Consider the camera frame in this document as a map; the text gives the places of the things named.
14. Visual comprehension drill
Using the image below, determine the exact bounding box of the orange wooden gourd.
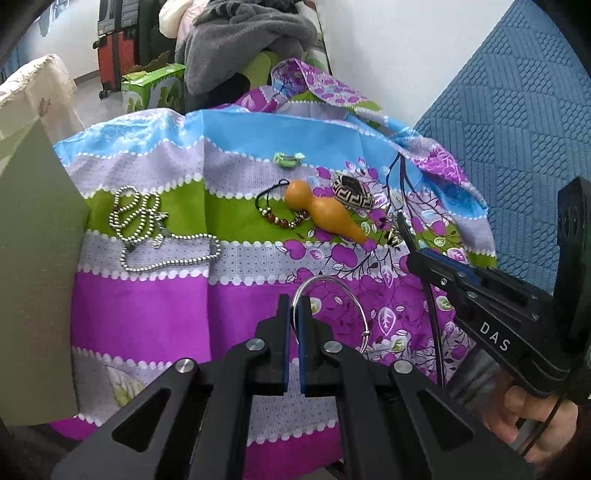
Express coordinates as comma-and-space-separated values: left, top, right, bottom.
284, 180, 368, 244

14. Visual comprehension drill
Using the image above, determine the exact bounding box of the red suitcase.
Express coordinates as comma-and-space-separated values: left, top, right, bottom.
95, 30, 139, 97

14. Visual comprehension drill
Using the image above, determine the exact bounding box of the blue quilted headboard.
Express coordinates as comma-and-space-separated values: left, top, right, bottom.
413, 0, 591, 296

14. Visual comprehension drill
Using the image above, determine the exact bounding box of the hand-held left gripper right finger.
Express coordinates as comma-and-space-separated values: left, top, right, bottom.
298, 295, 536, 480

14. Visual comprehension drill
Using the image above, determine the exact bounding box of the thin dark stick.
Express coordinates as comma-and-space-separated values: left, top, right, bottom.
318, 37, 334, 75

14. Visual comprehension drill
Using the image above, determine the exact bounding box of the cream cloth cover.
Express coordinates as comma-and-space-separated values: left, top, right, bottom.
0, 54, 86, 153

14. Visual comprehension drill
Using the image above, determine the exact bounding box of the floral colourful bedsheet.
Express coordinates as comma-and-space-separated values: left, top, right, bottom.
51, 58, 499, 480

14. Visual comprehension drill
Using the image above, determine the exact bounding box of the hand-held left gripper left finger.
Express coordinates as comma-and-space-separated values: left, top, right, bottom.
51, 295, 294, 480

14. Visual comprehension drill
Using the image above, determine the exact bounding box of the red beaded black cord bracelet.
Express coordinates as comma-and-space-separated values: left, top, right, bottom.
256, 181, 311, 229

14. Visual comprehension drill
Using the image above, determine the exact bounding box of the green plastic stool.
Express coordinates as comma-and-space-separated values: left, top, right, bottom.
244, 53, 279, 88

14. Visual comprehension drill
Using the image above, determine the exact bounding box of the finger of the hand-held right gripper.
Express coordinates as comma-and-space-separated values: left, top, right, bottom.
406, 251, 468, 319
418, 248, 481, 278

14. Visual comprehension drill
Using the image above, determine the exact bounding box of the pale cardboard box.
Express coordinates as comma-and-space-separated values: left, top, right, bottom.
0, 117, 90, 428

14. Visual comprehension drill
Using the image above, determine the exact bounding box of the silver bead chain necklace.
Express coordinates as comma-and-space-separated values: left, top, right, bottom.
108, 186, 221, 272

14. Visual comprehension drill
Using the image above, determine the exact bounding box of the person's grey clothing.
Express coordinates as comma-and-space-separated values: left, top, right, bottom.
448, 342, 506, 416

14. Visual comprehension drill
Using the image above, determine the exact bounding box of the black patterned bracelet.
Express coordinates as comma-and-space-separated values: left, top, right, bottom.
331, 173, 376, 209

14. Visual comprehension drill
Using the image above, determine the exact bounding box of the white puffy jacket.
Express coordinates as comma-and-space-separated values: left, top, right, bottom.
158, 0, 218, 41

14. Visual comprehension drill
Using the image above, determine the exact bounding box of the grey fleece garment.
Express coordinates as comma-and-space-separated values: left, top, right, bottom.
185, 4, 317, 97

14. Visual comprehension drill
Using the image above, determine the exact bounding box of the person's right hand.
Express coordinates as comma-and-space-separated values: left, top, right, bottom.
480, 369, 581, 468

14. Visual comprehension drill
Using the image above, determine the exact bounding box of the silver bangle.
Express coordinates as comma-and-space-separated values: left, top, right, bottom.
292, 275, 371, 354

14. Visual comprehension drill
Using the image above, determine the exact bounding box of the black suitcase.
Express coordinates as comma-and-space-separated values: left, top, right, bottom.
139, 0, 174, 70

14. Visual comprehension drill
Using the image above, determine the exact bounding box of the green hair clip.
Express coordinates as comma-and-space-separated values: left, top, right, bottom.
272, 151, 306, 168

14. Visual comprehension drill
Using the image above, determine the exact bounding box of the green cardboard box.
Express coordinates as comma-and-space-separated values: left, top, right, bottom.
121, 63, 186, 114

